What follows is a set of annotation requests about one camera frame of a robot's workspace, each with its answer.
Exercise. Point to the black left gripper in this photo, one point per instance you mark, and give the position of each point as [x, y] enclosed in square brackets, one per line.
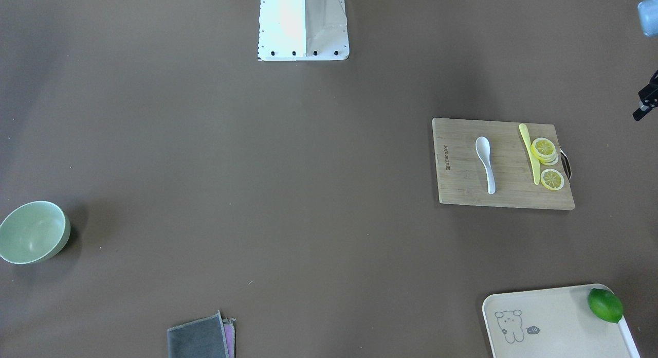
[647, 101]

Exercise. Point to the white ceramic spoon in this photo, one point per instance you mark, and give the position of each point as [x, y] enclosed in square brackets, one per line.
[483, 151]

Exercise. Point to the light green bowl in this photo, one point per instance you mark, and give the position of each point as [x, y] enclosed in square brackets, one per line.
[34, 232]

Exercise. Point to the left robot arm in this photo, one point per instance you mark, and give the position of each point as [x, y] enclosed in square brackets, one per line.
[647, 12]

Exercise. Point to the stacked lemon slices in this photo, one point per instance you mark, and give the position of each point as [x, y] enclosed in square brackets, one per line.
[545, 151]

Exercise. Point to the single lemon slice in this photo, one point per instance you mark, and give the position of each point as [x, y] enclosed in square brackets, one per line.
[552, 179]

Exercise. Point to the yellow plastic knife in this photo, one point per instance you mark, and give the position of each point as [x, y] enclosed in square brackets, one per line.
[535, 164]

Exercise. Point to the bamboo cutting board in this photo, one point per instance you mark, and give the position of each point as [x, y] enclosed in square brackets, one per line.
[461, 176]

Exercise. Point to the green lime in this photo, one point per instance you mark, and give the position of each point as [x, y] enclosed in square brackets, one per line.
[605, 305]

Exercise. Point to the cream cartoon tray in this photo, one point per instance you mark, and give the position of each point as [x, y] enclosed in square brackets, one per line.
[555, 322]

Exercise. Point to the grey folded cloth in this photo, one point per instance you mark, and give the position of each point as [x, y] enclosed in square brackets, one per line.
[212, 336]

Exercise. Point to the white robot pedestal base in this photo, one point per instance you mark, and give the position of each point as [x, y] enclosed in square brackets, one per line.
[303, 30]

